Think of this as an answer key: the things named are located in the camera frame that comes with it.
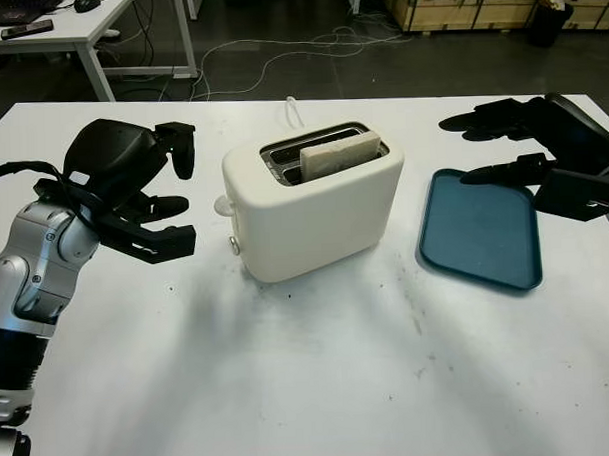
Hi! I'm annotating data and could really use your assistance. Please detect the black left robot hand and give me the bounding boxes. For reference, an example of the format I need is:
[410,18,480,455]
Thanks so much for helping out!
[60,115,200,227]

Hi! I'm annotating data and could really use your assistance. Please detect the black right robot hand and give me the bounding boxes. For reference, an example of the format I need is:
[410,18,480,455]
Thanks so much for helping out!
[437,90,609,189]

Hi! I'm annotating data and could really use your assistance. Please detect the white bread slice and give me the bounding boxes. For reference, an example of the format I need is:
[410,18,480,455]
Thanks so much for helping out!
[299,129,384,182]

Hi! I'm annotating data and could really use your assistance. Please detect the blue plastic tray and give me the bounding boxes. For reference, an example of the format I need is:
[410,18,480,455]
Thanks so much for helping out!
[415,164,545,298]

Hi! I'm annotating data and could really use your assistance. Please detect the cream white two-slot toaster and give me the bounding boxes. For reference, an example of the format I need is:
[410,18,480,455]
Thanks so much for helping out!
[219,118,409,286]

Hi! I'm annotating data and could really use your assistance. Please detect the black trash bin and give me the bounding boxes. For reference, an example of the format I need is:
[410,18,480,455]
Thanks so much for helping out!
[525,0,576,49]

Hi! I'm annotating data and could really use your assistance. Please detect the plywood crate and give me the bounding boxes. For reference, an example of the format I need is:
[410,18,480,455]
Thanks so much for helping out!
[381,0,547,36]
[561,0,609,33]

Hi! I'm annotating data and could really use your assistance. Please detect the white office desk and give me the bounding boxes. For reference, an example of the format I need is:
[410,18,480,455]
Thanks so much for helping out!
[0,0,199,108]

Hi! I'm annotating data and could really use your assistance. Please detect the black remote control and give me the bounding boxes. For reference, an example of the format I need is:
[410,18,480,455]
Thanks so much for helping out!
[0,20,55,40]

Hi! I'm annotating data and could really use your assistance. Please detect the black laptop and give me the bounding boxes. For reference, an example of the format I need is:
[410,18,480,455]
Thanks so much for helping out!
[0,0,61,28]

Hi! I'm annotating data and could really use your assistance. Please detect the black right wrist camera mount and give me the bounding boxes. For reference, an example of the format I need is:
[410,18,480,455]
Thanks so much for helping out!
[531,166,609,225]

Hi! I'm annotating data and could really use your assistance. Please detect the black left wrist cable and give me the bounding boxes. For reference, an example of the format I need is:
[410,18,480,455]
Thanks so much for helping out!
[0,158,80,220]

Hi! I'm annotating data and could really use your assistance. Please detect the white table frame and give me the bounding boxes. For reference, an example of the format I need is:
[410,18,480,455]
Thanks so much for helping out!
[183,0,363,22]

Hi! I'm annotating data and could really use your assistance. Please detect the white floor cable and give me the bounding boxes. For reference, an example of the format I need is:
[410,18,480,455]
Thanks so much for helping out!
[187,23,416,101]

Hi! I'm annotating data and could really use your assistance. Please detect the white toaster power cord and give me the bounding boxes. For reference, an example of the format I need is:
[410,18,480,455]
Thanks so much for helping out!
[282,95,305,130]

